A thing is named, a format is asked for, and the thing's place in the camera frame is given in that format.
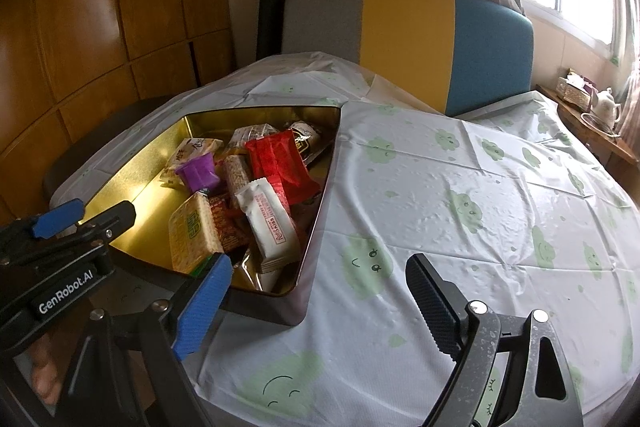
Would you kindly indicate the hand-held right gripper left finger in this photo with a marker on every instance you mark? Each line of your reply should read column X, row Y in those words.
column 200, row 307

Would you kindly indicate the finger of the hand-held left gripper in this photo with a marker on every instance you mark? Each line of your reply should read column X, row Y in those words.
column 55, row 218
column 117, row 214

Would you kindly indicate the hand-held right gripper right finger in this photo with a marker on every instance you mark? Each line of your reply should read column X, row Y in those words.
column 430, row 302

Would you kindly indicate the gold tin box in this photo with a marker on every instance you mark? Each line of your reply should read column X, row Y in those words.
column 140, row 177

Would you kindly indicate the cracker packet with green ends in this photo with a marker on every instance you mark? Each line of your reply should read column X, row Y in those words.
column 192, row 232

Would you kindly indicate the red patterned snack packet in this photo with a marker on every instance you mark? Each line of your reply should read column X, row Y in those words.
column 230, row 227

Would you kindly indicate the purple jelly cup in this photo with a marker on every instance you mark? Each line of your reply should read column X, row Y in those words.
column 197, row 174

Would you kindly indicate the cream snack packet green print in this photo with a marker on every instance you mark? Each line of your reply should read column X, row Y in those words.
column 192, row 149

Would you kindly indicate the white snack packet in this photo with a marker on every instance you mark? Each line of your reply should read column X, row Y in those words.
column 270, row 227

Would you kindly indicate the brown oat bar packet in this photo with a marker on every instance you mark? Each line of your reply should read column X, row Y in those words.
column 236, row 179

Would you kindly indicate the clear biscuit packet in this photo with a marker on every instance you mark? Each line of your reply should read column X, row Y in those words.
column 250, row 134

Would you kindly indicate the plain red snack packet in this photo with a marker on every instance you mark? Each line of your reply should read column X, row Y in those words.
column 280, row 167

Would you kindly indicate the dark gold-printed snack bag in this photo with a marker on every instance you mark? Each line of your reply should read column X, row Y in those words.
column 305, row 134

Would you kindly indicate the person's left hand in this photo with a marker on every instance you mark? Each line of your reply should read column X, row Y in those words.
column 47, row 372

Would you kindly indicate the cloud-print tablecloth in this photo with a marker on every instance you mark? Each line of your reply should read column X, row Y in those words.
column 450, row 187

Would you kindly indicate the wooden wardrobe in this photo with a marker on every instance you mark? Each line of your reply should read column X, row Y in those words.
column 100, row 7

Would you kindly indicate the wooden side table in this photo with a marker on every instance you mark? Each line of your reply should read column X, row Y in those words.
column 600, row 147

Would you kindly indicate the round glass tray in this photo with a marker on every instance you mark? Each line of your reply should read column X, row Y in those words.
column 595, row 124

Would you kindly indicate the tissue box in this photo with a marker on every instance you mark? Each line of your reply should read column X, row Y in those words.
column 575, row 94

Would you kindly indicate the white teapot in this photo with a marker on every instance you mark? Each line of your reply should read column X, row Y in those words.
column 607, row 107

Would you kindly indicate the grey yellow blue headboard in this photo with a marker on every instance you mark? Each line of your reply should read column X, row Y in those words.
column 400, row 37

